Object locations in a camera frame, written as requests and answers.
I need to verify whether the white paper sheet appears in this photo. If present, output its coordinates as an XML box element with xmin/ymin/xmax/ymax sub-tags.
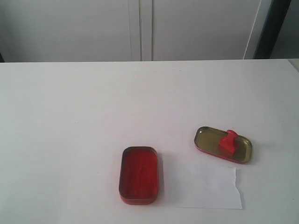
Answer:
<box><xmin>159</xmin><ymin>154</ymin><xmax>242</xmax><ymax>210</ymax></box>

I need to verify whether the small red block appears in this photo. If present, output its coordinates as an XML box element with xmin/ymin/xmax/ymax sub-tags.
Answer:
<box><xmin>219</xmin><ymin>130</ymin><xmax>238</xmax><ymax>157</ymax></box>

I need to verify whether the gold tin lid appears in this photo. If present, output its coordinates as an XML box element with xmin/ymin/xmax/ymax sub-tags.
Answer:
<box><xmin>194</xmin><ymin>126</ymin><xmax>252</xmax><ymax>164</ymax></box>

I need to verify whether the red tin box base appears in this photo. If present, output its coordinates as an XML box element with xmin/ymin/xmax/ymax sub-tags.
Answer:
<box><xmin>119</xmin><ymin>146</ymin><xmax>159</xmax><ymax>205</ymax></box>

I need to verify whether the white cabinet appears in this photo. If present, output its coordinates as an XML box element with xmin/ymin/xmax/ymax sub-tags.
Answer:
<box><xmin>0</xmin><ymin>0</ymin><xmax>271</xmax><ymax>62</ymax></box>

